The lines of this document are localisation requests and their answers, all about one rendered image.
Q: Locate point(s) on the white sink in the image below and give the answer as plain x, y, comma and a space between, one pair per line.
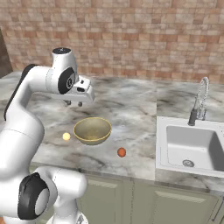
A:
190, 148

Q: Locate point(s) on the chrome spring tap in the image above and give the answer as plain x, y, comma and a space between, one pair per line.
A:
199, 102

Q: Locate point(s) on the orange-brown egg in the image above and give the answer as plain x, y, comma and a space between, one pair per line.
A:
121, 152

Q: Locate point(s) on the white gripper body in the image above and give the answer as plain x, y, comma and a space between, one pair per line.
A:
82, 95

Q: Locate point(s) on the olive green bowl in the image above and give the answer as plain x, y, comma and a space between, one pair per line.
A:
92, 131

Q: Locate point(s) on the pale yellow egg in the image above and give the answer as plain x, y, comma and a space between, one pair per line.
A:
66, 136

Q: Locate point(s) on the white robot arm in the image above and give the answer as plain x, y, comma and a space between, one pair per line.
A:
23, 137

